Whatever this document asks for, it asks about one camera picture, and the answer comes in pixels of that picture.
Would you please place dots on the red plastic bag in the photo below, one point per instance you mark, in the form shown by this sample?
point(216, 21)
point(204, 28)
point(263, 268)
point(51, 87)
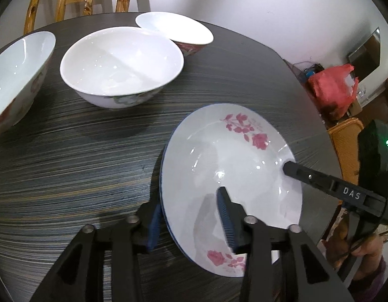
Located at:
point(333, 90)

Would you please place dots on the large white floral bowl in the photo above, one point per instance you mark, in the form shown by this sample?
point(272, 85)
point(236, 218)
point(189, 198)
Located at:
point(23, 67)

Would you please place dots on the medium white floral plate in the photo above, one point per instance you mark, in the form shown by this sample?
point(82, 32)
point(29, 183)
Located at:
point(224, 145)

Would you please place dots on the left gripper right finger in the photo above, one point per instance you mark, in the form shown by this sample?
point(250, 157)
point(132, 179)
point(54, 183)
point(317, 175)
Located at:
point(282, 264)

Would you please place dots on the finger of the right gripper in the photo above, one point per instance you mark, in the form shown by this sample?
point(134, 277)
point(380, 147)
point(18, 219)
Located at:
point(332, 185)

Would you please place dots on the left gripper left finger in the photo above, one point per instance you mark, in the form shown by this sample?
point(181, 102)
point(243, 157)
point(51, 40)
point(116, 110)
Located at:
point(78, 273)

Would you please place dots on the person right hand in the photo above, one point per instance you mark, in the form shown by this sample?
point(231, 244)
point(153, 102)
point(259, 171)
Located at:
point(370, 251)

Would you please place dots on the orange wicker basket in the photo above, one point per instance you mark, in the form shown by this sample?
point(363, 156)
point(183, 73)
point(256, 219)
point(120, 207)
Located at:
point(345, 143)

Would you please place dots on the small red patterned bowl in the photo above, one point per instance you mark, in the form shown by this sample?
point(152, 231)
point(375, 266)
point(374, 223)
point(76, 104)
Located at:
point(188, 34)

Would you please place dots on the medium white floral bowl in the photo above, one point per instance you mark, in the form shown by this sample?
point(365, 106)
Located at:
point(120, 67)

